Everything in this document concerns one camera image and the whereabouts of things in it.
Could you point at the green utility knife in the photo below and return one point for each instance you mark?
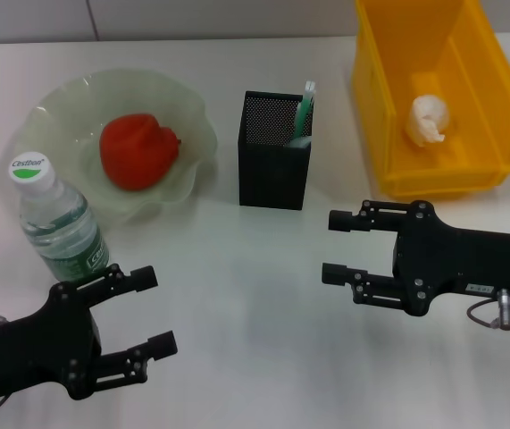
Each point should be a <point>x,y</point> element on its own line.
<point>304,111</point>

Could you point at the clear green-label water bottle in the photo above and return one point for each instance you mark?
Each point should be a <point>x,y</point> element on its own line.
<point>53,214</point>

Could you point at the white paper ball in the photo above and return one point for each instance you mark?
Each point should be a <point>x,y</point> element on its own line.
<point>428,118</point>

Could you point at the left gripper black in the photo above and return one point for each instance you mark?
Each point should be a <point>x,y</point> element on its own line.
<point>31,348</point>

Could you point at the yellow plastic bin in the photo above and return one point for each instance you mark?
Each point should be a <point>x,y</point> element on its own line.
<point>482,89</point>

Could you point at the green glass fruit plate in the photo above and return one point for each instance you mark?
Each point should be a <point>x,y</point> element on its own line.
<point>192,125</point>

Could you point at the black mesh pen holder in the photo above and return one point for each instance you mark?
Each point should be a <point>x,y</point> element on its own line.
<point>272,174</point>

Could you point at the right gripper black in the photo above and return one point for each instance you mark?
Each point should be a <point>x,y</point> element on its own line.
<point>460,263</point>

